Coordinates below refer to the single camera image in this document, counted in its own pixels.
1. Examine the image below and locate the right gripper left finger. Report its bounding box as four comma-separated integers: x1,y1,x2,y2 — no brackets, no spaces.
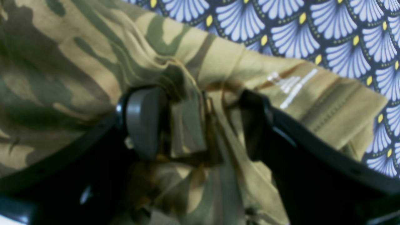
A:
1,87,169,225

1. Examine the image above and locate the camouflage T-shirt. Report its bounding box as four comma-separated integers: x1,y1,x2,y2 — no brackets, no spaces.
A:
1,0,387,225

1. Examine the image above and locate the purple fan-pattern tablecloth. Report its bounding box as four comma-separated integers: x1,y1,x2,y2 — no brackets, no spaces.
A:
128,0,400,178

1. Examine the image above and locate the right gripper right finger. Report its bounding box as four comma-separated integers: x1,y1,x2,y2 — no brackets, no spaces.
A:
239,90,399,225

